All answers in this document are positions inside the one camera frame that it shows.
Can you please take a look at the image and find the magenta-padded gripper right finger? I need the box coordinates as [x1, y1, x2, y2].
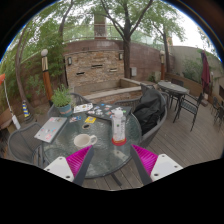
[128, 144, 183, 187]

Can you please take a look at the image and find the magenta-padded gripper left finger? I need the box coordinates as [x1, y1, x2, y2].
[43, 145, 95, 187]

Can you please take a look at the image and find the clear white-capped drink bottle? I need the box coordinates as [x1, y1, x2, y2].
[111, 108, 128, 144]

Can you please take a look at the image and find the grey armchair holding jacket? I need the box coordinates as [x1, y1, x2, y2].
[114, 89, 170, 150]

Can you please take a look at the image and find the white mug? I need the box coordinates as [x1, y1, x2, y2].
[73, 133, 98, 150]

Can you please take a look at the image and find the silver laptop with stickers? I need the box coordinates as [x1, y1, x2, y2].
[33, 116, 68, 144]

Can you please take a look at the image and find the blue card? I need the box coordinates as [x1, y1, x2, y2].
[68, 115, 83, 123]

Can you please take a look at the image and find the yellow card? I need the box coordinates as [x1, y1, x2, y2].
[84, 116, 97, 124]

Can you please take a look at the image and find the black jacket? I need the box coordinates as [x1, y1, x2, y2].
[133, 89, 167, 127]

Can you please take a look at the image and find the white canopy pole base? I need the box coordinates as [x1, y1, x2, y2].
[11, 114, 22, 130]

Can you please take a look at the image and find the white sticker sheet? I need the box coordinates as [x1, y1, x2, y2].
[72, 102, 94, 114]

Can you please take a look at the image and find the black metal chair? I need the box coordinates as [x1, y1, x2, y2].
[173, 91, 205, 132]

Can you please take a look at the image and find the yellow and blue striped cone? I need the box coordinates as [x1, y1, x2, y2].
[21, 99, 32, 120]

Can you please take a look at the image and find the black laptop with stickers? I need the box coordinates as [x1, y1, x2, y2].
[85, 104, 133, 122]

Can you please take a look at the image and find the green plant in blue pot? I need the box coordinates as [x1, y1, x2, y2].
[50, 84, 75, 118]

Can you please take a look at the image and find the round patio table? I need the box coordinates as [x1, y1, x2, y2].
[157, 80, 190, 101]

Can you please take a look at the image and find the maroon closed umbrella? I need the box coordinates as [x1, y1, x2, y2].
[200, 49, 212, 95]

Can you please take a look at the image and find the striped lamp post with globe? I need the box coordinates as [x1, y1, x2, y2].
[40, 48, 54, 105]

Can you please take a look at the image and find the orange lamp post with globe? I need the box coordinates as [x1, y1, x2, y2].
[159, 49, 167, 81]

